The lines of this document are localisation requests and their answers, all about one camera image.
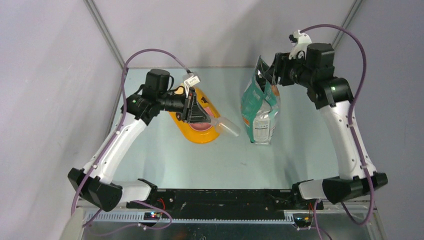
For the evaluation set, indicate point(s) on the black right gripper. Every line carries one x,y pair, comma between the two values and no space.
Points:
279,68

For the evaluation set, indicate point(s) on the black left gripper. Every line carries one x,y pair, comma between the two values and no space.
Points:
193,111

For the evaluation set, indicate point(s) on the clear plastic food scoop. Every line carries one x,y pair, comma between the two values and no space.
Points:
224,126

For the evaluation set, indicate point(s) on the green white pet food bag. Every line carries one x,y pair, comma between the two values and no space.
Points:
260,106

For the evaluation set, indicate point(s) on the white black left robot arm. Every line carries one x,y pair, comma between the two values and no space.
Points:
94,182

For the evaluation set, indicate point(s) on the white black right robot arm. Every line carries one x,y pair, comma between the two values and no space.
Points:
313,68

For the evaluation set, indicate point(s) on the pink cat ear bowl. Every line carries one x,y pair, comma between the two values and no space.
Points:
201,127

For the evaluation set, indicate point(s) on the yellow double bowl feeder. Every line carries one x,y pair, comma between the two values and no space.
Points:
198,137

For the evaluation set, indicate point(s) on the cream paw print bowl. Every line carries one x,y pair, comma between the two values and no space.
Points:
180,90

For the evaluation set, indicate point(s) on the left controller board with LEDs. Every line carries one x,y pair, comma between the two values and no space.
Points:
152,216

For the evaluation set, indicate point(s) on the controller board with leds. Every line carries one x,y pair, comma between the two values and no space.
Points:
303,222
152,216

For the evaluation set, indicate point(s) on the right controller board with LEDs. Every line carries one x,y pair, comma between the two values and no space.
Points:
303,222

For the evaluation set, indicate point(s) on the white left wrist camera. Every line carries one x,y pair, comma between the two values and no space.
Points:
190,80

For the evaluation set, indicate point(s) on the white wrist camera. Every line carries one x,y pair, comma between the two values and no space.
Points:
300,43
190,80

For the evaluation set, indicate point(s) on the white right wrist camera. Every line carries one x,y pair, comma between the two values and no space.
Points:
300,43

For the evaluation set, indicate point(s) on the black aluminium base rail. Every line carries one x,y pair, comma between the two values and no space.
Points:
238,205

